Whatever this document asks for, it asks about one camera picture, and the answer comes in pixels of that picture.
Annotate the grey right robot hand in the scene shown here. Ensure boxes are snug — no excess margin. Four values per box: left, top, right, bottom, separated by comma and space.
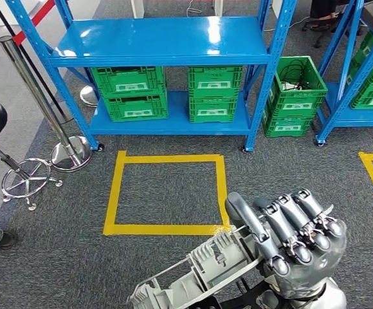
224, 189, 348, 299

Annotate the grey plastic wheel hubcap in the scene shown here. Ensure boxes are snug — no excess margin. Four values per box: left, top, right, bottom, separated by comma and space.
127, 204, 335, 309

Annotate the long blue metal shelf rack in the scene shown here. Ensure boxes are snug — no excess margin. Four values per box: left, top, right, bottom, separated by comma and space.
5, 0, 298, 153

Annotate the black office chair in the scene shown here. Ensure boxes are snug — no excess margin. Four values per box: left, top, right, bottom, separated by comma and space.
302, 17, 365, 48

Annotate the chrome barrier stanchion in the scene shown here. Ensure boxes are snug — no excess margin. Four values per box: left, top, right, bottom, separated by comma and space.
0, 35, 93, 173

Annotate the dark barrier stanchion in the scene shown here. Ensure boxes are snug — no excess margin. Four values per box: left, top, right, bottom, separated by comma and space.
79, 85, 99, 108

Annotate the thin black rod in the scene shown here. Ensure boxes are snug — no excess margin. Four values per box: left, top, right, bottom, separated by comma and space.
0, 0, 73, 126

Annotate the red barrier belt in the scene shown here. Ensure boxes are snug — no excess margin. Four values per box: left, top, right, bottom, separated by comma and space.
13, 0, 56, 46

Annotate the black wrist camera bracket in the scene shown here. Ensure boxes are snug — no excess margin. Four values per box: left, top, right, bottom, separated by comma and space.
202, 277, 280, 309

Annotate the black cable bundle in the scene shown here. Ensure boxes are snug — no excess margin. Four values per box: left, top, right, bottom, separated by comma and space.
281, 59, 306, 91

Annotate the white floor cable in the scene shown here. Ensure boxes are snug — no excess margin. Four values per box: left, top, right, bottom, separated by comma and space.
186, 0, 204, 17

